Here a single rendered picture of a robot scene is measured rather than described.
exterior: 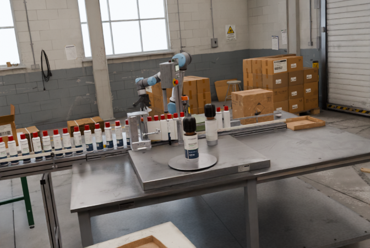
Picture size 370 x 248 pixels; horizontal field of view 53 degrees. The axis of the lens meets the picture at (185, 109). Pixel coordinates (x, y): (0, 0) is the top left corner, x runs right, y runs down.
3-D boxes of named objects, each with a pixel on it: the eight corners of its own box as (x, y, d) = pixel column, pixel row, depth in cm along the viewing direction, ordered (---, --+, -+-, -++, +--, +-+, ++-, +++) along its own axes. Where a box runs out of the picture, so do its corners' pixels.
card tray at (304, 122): (294, 130, 307) (293, 126, 306) (277, 124, 332) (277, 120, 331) (325, 125, 315) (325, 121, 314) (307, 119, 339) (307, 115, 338)
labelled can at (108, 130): (107, 150, 277) (103, 123, 273) (107, 148, 282) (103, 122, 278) (114, 149, 279) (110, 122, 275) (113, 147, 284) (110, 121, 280)
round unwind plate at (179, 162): (175, 174, 217) (175, 172, 217) (163, 159, 246) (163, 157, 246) (224, 165, 225) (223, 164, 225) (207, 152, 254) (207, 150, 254)
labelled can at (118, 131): (117, 148, 279) (114, 122, 275) (117, 147, 284) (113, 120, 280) (124, 147, 281) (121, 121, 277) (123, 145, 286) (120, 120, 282)
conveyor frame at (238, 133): (86, 161, 272) (85, 154, 271) (86, 156, 282) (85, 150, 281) (287, 128, 314) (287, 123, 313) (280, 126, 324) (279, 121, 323)
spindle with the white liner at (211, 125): (208, 146, 267) (205, 105, 261) (204, 143, 275) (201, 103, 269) (219, 144, 269) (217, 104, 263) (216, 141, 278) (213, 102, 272)
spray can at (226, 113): (226, 131, 302) (224, 106, 298) (223, 130, 307) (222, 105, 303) (231, 131, 303) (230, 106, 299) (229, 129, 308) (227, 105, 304)
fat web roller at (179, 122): (178, 146, 272) (176, 121, 269) (177, 144, 277) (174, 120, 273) (184, 145, 274) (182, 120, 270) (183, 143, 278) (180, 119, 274)
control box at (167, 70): (161, 88, 288) (158, 64, 284) (169, 84, 304) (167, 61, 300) (173, 88, 285) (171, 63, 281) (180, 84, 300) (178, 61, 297)
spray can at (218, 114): (217, 132, 300) (216, 108, 296) (215, 131, 305) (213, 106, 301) (223, 132, 301) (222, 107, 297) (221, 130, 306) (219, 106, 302)
